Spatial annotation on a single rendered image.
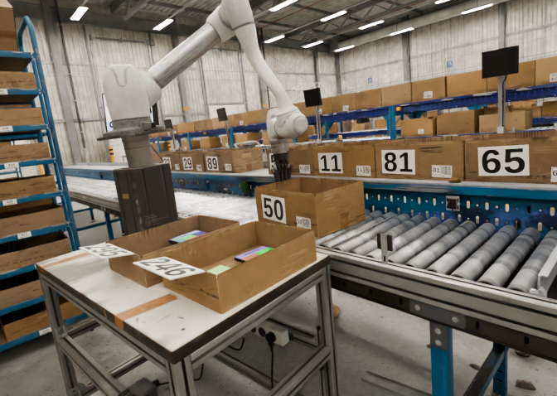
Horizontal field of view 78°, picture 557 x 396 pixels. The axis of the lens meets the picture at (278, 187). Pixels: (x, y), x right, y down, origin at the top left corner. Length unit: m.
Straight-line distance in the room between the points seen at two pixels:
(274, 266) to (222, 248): 0.28
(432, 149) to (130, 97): 1.24
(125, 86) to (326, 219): 0.93
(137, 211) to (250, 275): 0.71
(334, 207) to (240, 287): 0.60
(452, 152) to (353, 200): 0.44
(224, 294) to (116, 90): 0.95
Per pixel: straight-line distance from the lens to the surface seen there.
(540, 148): 1.47
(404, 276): 1.05
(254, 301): 0.91
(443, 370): 1.15
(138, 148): 1.52
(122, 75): 1.52
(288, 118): 1.48
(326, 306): 1.19
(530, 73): 6.08
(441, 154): 1.56
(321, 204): 1.30
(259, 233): 1.26
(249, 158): 2.60
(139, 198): 1.48
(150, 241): 1.41
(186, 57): 1.75
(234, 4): 1.67
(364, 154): 1.73
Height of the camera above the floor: 1.17
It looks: 10 degrees down
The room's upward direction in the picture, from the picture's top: 6 degrees counter-clockwise
